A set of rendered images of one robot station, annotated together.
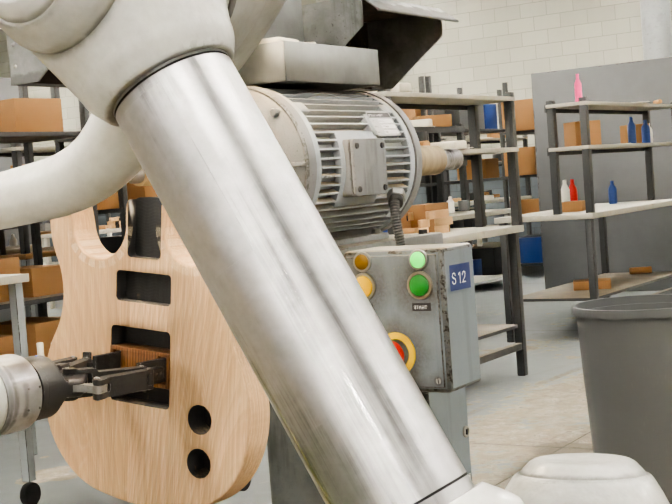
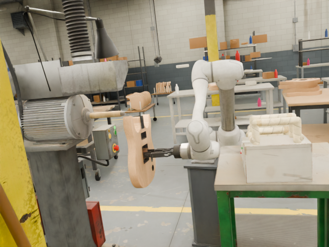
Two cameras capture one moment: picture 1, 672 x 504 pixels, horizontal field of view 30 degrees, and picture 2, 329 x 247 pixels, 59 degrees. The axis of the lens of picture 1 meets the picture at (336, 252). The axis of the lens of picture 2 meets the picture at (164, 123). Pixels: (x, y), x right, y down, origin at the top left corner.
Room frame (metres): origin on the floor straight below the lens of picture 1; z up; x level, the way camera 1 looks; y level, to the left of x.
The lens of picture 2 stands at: (1.97, 1.80, 1.50)
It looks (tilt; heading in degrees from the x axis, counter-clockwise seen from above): 12 degrees down; 252
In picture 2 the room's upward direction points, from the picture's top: 7 degrees counter-clockwise
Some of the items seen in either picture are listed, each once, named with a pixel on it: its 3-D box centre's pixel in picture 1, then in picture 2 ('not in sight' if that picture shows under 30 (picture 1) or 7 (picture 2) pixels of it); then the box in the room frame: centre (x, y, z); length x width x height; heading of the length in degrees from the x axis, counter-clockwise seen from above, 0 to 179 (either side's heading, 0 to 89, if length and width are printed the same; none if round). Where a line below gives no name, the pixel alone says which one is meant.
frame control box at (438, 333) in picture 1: (420, 330); (96, 147); (1.85, -0.12, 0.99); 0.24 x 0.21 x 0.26; 147
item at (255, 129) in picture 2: not in sight; (255, 134); (1.24, 0.77, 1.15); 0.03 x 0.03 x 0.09
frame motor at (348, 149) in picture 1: (307, 167); (56, 118); (2.05, 0.04, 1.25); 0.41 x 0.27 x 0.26; 147
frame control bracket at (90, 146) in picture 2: not in sight; (91, 146); (1.89, -0.07, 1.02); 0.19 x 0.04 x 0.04; 57
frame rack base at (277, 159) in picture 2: not in sight; (275, 158); (1.14, 0.78, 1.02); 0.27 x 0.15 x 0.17; 151
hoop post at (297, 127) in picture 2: not in sight; (297, 131); (1.09, 0.86, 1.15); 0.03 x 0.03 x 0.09
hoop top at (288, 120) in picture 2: not in sight; (275, 121); (1.16, 0.82, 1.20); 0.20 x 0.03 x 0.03; 150
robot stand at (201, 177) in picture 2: not in sight; (208, 200); (1.03, -0.19, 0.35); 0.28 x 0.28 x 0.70; 50
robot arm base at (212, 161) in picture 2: not in sight; (202, 156); (1.05, -0.20, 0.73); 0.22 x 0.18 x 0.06; 140
